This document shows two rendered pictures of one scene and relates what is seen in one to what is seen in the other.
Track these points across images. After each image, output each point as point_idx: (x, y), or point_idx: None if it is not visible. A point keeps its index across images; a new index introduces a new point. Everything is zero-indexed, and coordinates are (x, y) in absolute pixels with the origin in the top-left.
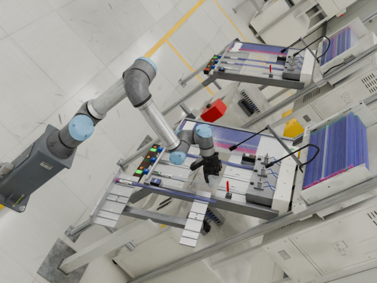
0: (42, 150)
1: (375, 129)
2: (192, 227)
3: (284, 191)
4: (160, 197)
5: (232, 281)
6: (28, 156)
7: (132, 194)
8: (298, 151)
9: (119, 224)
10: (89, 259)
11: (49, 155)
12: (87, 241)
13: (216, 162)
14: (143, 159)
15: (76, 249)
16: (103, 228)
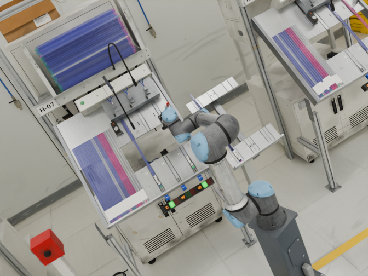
0: (292, 213)
1: None
2: (222, 88)
3: (137, 73)
4: (157, 229)
5: (166, 132)
6: (298, 236)
7: None
8: (81, 97)
9: (197, 244)
10: None
11: (287, 209)
12: (237, 234)
13: None
14: (189, 196)
15: (251, 229)
16: (216, 242)
